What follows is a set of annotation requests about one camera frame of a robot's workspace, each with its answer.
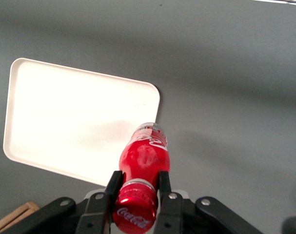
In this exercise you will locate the cream plastic tray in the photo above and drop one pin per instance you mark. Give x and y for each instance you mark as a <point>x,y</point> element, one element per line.
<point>72,117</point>

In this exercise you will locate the dark grey table mat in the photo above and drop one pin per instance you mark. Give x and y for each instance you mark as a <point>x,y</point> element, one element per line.
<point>223,97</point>

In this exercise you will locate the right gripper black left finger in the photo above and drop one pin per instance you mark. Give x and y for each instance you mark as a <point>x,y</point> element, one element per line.
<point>96,214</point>

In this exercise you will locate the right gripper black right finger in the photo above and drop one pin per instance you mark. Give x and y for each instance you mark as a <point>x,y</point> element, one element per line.
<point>169,214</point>

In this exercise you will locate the red coke bottle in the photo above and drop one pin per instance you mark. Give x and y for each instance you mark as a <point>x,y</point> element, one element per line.
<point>143,161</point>

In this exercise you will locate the wooden drawer cabinet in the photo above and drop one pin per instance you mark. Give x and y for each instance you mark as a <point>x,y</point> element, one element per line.
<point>13,218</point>

